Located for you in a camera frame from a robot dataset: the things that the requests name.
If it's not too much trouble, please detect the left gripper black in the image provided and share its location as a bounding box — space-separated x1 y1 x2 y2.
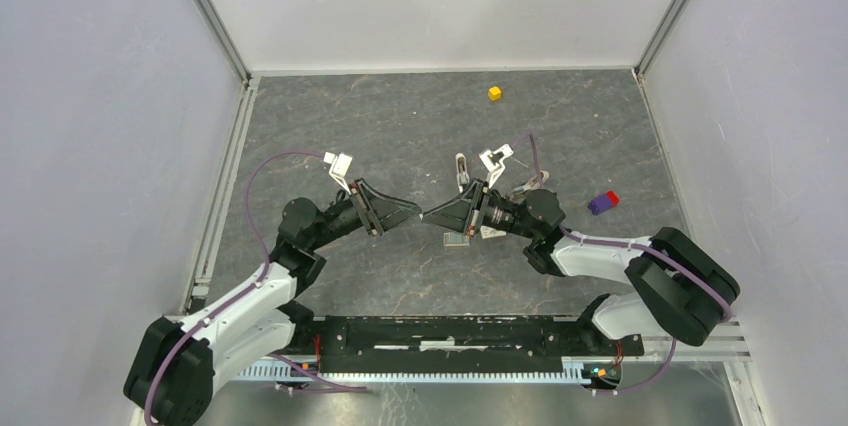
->
308 177 421 251

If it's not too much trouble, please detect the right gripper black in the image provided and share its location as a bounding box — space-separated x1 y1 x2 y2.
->
422 178 538 240

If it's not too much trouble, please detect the clear staple tray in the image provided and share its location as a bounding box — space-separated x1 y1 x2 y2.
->
443 232 471 247

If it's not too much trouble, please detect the staple strip box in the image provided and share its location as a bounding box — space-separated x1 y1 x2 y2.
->
480 226 507 240

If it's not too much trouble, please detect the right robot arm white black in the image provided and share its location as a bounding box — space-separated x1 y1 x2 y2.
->
422 181 740 354

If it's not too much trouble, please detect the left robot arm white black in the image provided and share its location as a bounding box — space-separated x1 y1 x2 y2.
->
123 179 422 425

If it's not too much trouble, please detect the yellow cube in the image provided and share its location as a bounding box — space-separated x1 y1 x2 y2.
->
488 86 503 101

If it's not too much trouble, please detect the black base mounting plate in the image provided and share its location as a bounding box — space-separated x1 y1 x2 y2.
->
283 315 645 374

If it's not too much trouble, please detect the purple red block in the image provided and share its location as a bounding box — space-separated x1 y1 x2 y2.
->
587 190 620 216

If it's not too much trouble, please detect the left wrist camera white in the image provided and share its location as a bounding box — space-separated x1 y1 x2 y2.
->
323 152 353 194

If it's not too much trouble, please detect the aluminium rail frame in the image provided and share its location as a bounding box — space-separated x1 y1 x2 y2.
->
152 314 753 385

